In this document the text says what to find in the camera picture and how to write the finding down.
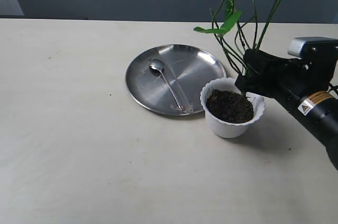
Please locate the artificial red anthurium flower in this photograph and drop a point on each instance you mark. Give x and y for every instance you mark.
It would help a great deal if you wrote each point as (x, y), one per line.
(236, 34)

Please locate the round stainless steel plate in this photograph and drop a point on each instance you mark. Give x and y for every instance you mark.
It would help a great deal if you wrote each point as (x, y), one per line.
(187, 68)

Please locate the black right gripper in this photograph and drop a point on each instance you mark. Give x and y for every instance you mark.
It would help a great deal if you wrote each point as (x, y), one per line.
(303, 84)

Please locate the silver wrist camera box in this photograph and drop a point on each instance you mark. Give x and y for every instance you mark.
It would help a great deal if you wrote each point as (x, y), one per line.
(301, 46)

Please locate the white scalloped plastic pot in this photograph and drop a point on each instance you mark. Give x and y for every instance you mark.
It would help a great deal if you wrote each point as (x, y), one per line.
(224, 129)

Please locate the dark soil in pot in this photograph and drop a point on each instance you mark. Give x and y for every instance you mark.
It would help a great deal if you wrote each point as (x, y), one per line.
(230, 107)

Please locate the small silver metal spoon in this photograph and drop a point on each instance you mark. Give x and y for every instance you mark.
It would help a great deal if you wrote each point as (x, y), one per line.
(158, 65)

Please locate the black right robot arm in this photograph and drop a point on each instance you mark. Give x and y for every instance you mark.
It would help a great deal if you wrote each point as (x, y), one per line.
(322, 124)

